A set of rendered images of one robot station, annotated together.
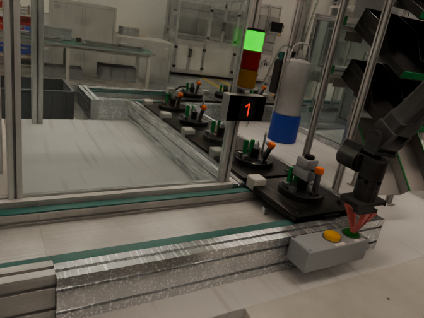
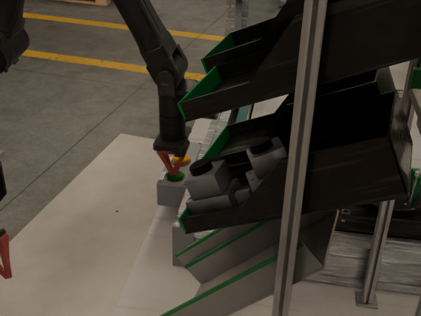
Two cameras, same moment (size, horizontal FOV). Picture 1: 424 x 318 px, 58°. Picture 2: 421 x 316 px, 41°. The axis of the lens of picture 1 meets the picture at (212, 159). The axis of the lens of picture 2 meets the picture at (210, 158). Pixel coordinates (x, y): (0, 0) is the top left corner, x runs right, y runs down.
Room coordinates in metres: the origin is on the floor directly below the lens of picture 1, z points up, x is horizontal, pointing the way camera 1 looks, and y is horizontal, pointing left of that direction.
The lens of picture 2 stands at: (1.65, -1.15, 1.63)
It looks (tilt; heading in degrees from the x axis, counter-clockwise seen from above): 30 degrees down; 131
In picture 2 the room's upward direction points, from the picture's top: 1 degrees clockwise
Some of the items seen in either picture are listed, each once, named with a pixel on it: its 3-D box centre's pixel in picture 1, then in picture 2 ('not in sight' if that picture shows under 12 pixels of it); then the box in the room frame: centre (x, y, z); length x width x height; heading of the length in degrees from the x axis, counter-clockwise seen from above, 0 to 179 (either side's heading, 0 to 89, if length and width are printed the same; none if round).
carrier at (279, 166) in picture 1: (255, 151); (392, 182); (1.29, -0.15, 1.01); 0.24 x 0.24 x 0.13; 32
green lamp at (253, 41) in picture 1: (253, 40); not in sight; (1.07, -0.06, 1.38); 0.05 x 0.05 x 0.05
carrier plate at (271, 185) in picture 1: (299, 196); not in sight; (1.07, -0.28, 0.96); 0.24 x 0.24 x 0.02; 32
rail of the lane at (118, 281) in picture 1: (252, 251); (218, 143); (0.80, -0.13, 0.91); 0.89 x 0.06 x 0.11; 122
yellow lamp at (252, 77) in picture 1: (247, 77); not in sight; (1.07, -0.06, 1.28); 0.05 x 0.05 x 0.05
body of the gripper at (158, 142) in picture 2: (366, 190); (172, 127); (0.88, -0.39, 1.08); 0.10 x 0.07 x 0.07; 122
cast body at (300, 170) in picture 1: (305, 164); not in sight; (1.08, -0.28, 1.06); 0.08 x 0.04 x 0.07; 32
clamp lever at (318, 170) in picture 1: (315, 178); not in sight; (1.04, -0.30, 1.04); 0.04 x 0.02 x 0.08; 32
